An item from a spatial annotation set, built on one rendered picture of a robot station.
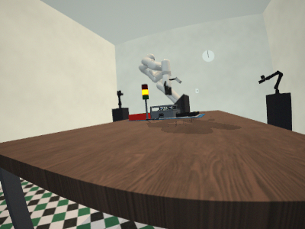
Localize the red bin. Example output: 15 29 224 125
129 113 150 121

